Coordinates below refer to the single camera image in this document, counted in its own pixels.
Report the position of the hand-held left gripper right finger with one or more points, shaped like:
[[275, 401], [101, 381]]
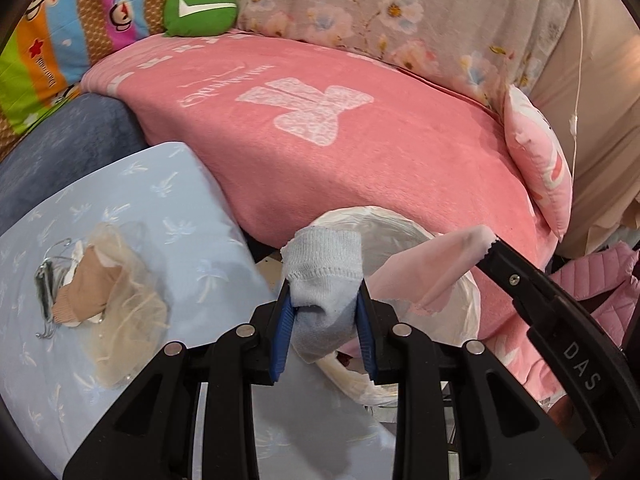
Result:
[[368, 342]]

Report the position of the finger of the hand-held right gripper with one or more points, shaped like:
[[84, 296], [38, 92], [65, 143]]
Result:
[[515, 275]]

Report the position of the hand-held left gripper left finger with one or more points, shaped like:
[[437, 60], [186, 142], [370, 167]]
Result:
[[281, 332]]

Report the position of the light grey sock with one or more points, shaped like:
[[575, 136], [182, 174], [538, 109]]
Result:
[[320, 270]]

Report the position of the white bag-lined waste bin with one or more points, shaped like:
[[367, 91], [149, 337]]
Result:
[[450, 320]]

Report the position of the pale pink cloth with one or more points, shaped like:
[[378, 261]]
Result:
[[425, 270]]

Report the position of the pink quilted garment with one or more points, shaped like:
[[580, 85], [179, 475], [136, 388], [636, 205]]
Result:
[[610, 285]]

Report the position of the pink pillow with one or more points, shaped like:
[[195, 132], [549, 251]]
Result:
[[540, 160]]

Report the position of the beige tulle mesh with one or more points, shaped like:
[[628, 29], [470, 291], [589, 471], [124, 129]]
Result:
[[135, 320]]

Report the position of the beige curtain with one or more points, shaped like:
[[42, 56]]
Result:
[[605, 110]]

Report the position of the pink blanket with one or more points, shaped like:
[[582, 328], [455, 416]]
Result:
[[350, 150]]

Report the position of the tan sock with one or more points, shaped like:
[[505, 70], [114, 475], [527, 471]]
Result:
[[90, 285]]

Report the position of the blue-grey cushion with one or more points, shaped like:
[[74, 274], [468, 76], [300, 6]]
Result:
[[65, 145]]

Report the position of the floral grey pillow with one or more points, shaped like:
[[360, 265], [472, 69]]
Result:
[[375, 5]]

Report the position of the green round cushion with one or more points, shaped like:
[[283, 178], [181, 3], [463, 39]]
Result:
[[200, 10]]

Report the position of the colourful monkey print quilt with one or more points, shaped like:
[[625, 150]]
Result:
[[60, 35]]

